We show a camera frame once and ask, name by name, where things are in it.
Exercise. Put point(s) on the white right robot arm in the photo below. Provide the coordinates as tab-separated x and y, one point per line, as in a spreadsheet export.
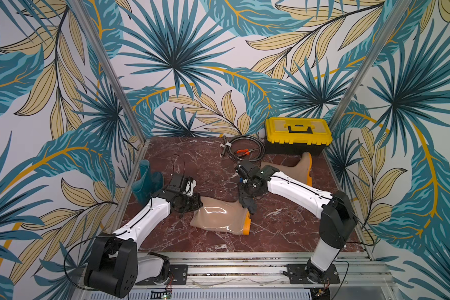
335	212

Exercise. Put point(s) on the yellow and black toolbox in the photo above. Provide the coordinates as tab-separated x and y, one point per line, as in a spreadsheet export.
295	136

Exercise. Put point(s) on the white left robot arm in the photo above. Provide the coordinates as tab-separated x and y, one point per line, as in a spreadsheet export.
114	267

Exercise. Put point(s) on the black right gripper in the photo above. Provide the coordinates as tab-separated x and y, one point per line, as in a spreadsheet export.
245	185

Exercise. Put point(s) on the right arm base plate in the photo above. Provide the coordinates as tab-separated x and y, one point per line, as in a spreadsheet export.
307	274

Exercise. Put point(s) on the beige rubber boot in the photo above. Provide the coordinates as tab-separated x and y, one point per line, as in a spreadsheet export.
222	216
299	172

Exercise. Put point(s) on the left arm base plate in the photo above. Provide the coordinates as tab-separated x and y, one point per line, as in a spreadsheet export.
176	274

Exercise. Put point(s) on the left aluminium corner post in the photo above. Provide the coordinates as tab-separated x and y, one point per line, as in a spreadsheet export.
85	21

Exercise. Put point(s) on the aluminium corner post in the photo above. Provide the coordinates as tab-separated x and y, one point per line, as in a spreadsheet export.
374	51
85	21

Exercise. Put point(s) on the aluminium mounting rail frame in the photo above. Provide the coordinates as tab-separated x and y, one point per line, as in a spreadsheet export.
361	276

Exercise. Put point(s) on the right aluminium corner post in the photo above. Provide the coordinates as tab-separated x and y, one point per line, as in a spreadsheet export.
374	51

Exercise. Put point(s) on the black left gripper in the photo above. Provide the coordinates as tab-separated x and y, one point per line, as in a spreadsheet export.
197	204

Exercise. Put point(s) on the red handled pliers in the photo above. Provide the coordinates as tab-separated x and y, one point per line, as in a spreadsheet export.
244	152

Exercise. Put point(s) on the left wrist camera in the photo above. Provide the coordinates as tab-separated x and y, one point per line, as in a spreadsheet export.
181	184

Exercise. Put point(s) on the teal rubber boot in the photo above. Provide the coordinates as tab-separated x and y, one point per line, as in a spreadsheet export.
148	183

